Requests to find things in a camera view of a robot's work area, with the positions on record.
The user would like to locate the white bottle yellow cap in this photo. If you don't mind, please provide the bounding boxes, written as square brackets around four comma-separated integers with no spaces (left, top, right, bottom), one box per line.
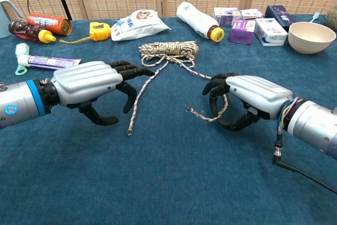
[176,1,225,43]

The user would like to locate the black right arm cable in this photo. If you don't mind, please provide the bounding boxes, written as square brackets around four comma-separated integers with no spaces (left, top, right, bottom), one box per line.
[272,131,337,194]

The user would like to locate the dark blue box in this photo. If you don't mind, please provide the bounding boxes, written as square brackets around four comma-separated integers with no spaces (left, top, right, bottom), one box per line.
[264,5,295,32]

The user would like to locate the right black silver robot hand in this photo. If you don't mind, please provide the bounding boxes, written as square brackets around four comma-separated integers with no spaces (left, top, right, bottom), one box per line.
[202,72,293,132]

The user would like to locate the white purple carton box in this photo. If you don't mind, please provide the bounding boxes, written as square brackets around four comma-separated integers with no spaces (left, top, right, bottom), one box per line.
[213,6,242,27]

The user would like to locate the white purple toothpaste tube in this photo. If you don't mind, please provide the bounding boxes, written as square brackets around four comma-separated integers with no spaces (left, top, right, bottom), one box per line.
[17,54,82,72]

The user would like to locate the blue felt table mat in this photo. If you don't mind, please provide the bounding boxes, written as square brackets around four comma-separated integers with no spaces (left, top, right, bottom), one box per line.
[0,14,337,225]

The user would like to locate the yellow tape measure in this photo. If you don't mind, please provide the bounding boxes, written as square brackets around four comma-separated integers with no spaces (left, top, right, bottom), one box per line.
[59,22,112,44]

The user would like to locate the brown tea bottle yellow cap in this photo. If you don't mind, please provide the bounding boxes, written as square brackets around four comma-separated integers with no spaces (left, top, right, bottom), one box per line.
[8,21,57,44]

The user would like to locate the red orange drink can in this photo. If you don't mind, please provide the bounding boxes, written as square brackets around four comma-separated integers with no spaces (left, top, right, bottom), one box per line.
[27,13,73,36]

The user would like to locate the beige bowl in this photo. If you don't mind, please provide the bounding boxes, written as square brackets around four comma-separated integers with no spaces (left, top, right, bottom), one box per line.
[288,22,337,55]

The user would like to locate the white blue box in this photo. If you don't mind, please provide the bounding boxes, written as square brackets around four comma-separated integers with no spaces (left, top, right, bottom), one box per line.
[254,17,289,47]

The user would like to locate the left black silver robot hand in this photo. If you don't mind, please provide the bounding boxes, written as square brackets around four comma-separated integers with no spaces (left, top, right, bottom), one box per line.
[49,61,155,126]

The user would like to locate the light blue spoon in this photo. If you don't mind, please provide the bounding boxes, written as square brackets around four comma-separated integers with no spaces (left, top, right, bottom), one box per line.
[308,11,321,23]

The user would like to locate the white tissue packet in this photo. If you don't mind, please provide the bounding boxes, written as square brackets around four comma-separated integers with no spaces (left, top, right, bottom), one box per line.
[239,8,263,21]

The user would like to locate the beige braided rope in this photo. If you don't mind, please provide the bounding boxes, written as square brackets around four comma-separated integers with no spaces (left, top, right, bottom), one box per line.
[127,41,229,136]

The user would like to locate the white plastic pitcher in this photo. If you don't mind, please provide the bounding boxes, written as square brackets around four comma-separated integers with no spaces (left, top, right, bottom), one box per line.
[0,0,24,38]

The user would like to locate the small purple box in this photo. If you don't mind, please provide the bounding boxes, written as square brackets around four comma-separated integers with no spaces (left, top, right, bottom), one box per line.
[229,18,256,45]

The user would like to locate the white salt bag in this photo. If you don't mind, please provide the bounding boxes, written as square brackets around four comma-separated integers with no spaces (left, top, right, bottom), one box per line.
[110,9,172,42]

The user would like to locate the green white brush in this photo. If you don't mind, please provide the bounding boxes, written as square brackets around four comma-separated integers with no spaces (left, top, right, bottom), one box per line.
[14,43,31,76]

